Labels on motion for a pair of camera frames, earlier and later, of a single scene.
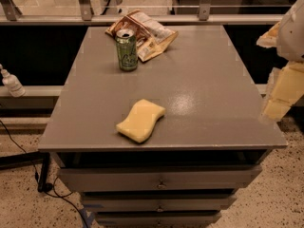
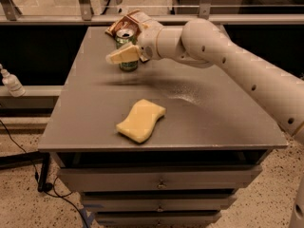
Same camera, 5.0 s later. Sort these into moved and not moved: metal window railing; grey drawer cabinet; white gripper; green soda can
Moved: white gripper
Not moved: green soda can; grey drawer cabinet; metal window railing
